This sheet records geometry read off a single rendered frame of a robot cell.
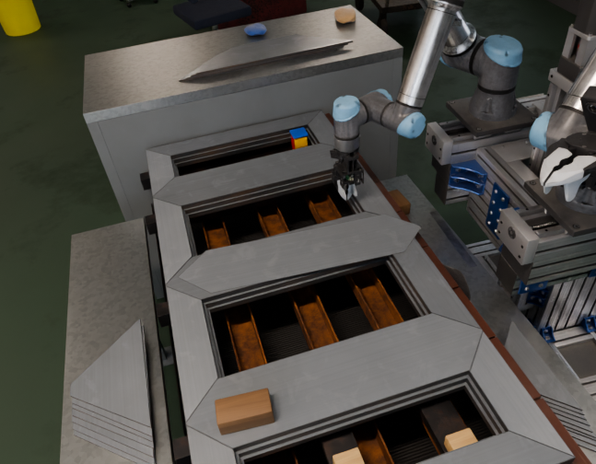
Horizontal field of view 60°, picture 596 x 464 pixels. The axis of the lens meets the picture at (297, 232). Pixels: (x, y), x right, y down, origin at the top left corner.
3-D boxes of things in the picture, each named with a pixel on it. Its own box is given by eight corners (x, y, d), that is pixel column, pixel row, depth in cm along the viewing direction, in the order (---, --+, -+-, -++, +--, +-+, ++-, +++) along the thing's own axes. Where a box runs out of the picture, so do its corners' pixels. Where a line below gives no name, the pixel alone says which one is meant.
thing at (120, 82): (86, 123, 193) (82, 113, 190) (87, 63, 237) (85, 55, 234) (403, 56, 215) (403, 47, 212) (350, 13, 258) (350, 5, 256)
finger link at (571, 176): (560, 218, 75) (594, 191, 79) (566, 183, 72) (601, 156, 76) (541, 211, 77) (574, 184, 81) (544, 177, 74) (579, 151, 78)
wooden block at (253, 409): (221, 435, 111) (216, 424, 108) (218, 411, 116) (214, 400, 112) (274, 423, 112) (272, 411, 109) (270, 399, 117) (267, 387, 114)
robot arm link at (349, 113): (368, 98, 144) (344, 110, 140) (367, 133, 151) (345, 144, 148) (348, 90, 149) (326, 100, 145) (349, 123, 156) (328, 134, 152)
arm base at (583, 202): (593, 174, 141) (605, 144, 134) (632, 207, 129) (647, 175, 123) (543, 185, 139) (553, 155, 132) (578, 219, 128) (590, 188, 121)
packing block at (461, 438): (454, 465, 111) (457, 457, 109) (443, 444, 115) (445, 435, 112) (479, 456, 112) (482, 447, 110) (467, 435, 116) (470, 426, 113)
